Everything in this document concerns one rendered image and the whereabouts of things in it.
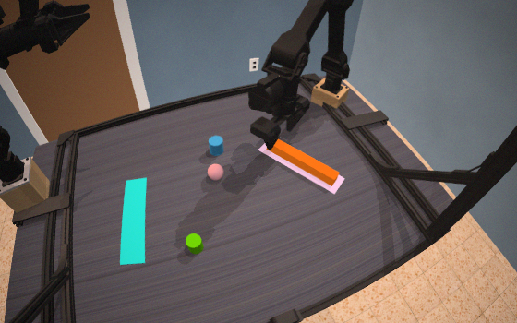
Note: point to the teal flat rectangle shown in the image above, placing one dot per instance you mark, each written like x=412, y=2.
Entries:
x=133, y=223

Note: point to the orange rectangular bar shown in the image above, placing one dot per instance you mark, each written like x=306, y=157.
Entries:
x=305, y=162

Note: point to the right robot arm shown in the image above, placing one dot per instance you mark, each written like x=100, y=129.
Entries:
x=292, y=49

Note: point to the pink ball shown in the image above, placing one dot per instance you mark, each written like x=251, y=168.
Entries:
x=215, y=172

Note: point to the lavender flat rectangle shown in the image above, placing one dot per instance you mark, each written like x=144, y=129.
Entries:
x=309, y=176

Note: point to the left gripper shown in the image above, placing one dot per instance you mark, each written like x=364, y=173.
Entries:
x=59, y=25

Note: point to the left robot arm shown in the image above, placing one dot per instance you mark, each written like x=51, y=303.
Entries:
x=13, y=167

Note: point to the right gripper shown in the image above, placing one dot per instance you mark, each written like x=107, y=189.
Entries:
x=286, y=109

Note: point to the teal cylinder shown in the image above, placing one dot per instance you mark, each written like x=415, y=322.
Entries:
x=216, y=145

